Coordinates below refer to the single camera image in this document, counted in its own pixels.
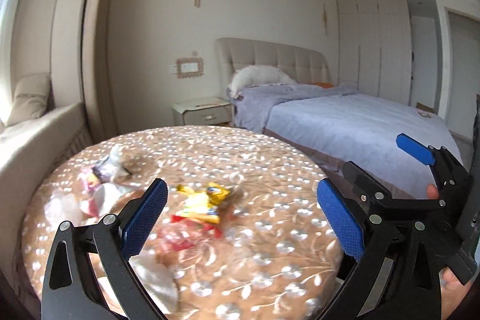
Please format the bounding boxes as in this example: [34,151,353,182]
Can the pink white wrapper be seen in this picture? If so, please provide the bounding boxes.
[78,169,131,217]

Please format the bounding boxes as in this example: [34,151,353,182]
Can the beige cushion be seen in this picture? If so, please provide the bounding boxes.
[6,73,51,127]

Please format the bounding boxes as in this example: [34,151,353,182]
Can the beige window seat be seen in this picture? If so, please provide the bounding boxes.
[1,103,92,284]

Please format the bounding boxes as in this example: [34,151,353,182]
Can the bed with lavender cover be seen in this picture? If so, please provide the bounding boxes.
[227,85,461,198]

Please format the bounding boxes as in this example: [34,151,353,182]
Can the beige wardrobe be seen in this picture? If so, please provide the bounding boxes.
[337,0,412,105]

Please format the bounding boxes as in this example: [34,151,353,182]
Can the grey room door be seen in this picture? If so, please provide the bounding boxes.
[447,13,480,139]

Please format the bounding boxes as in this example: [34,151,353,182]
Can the gold wall sconce right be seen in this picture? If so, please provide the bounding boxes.
[321,2,328,37]

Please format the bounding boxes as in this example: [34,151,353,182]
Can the person's right hand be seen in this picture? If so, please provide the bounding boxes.
[425,183,475,320]

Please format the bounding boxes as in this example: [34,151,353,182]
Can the grey white crumpled wrapper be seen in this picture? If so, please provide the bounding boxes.
[92,145,131,183]

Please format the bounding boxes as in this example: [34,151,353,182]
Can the white crumpled tissue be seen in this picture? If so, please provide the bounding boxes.
[128,254,179,314]

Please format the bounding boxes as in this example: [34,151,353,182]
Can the framed wall switch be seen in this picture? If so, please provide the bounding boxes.
[176,57,204,79]

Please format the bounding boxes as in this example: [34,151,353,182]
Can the white bedside nightstand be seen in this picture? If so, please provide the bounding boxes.
[172,97,233,126]

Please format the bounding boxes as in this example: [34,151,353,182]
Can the red plastic wrapper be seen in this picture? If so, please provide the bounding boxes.
[157,215,223,253]

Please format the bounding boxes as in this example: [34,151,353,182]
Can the beige tufted headboard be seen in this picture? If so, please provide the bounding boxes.
[215,37,332,98]

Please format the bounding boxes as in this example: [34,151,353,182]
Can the floral beige tablecloth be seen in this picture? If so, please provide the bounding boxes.
[21,126,343,319]

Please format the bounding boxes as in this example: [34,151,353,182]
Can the white fluffy pillow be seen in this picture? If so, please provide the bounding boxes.
[228,65,296,98]

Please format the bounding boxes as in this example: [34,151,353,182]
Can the yellow snack wrapper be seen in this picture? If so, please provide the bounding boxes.
[175,182,230,224]

